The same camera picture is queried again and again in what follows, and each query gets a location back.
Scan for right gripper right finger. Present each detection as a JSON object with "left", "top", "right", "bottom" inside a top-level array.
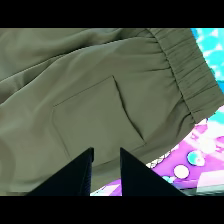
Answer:
[{"left": 119, "top": 147, "right": 186, "bottom": 197}]

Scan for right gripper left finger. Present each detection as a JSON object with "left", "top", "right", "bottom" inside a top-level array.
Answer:
[{"left": 28, "top": 147, "right": 95, "bottom": 197}]

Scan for olive green pants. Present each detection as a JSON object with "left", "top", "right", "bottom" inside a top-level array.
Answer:
[{"left": 0, "top": 27, "right": 224, "bottom": 197}]

